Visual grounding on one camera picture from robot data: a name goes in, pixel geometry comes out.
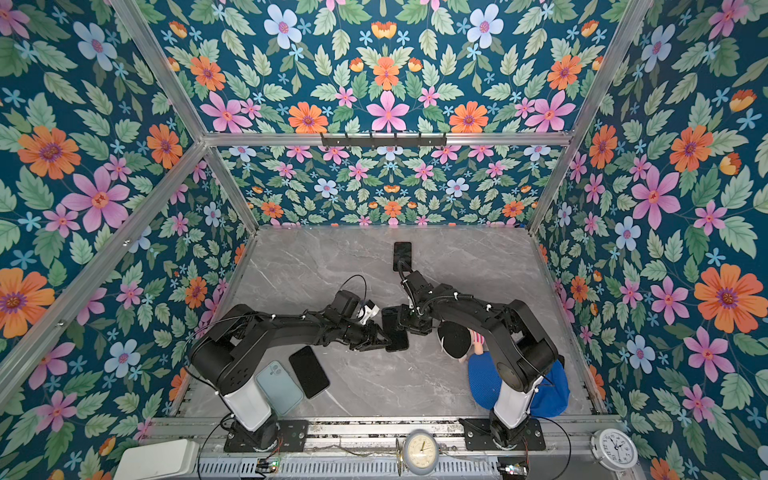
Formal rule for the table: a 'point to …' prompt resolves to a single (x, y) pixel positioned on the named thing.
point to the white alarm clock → (614, 449)
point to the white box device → (156, 460)
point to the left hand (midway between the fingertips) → (392, 339)
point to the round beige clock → (421, 452)
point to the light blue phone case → (278, 387)
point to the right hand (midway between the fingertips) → (399, 326)
